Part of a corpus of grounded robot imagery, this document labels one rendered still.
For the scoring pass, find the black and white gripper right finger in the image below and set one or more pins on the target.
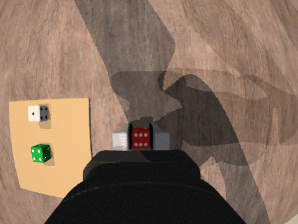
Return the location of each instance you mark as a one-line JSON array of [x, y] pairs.
[[159, 140]]

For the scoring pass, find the dark red die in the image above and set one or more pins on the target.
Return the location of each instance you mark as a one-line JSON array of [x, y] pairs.
[[140, 138]]

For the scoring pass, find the white die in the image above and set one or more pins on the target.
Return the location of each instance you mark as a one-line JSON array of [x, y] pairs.
[[37, 113]]

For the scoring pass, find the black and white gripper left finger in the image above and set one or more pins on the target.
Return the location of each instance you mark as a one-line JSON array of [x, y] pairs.
[[123, 140]]

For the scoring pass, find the green die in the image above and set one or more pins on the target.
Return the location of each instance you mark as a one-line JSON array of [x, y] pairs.
[[40, 153]]

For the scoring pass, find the tan square mat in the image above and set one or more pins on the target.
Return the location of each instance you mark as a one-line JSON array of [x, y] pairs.
[[67, 132]]

